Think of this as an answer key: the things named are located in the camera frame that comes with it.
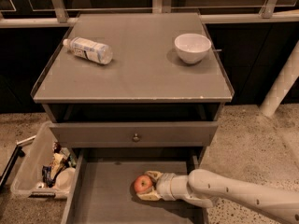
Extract clear plastic water bottle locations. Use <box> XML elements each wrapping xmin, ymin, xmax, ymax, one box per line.
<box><xmin>63</xmin><ymin>37</ymin><xmax>113</xmax><ymax>65</ymax></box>

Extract red apple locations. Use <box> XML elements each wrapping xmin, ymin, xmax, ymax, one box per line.
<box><xmin>134</xmin><ymin>175</ymin><xmax>152</xmax><ymax>193</ymax></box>

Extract clear plastic storage bin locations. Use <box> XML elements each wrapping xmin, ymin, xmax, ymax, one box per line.
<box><xmin>10</xmin><ymin>121</ymin><xmax>69</xmax><ymax>199</ymax></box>

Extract round metal drawer knob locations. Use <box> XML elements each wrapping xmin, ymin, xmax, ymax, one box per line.
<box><xmin>132</xmin><ymin>133</ymin><xmax>140</xmax><ymax>142</ymax></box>

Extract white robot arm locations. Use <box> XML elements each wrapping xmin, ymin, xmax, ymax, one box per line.
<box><xmin>142</xmin><ymin>50</ymin><xmax>299</xmax><ymax>224</ymax></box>

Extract white ceramic bowl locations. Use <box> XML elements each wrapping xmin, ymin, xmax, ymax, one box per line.
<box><xmin>174</xmin><ymin>34</ymin><xmax>211</xmax><ymax>64</ymax></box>

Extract metal railing frame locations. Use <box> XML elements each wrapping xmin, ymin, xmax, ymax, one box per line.
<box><xmin>0</xmin><ymin>0</ymin><xmax>299</xmax><ymax>28</ymax></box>

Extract grey drawer cabinet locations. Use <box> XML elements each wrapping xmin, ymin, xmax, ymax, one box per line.
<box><xmin>30</xmin><ymin>12</ymin><xmax>235</xmax><ymax>148</ymax></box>

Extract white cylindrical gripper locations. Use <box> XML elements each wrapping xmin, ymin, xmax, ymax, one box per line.
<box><xmin>137</xmin><ymin>171</ymin><xmax>176</xmax><ymax>202</ymax></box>

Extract white lid in bin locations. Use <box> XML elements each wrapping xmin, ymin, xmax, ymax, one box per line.
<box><xmin>55</xmin><ymin>167</ymin><xmax>76</xmax><ymax>191</ymax></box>

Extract snack packets in bin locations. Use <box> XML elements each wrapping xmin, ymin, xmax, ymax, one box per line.
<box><xmin>42</xmin><ymin>142</ymin><xmax>77</xmax><ymax>188</ymax></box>

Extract grey top drawer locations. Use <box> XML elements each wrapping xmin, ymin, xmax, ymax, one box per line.
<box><xmin>50</xmin><ymin>121</ymin><xmax>218</xmax><ymax>147</ymax></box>

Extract open grey middle drawer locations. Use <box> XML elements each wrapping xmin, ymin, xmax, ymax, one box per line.
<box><xmin>62</xmin><ymin>147</ymin><xmax>207</xmax><ymax>224</ymax></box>

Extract black flat panel on floor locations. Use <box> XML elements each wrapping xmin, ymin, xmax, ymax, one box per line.
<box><xmin>0</xmin><ymin>135</ymin><xmax>36</xmax><ymax>191</ymax></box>

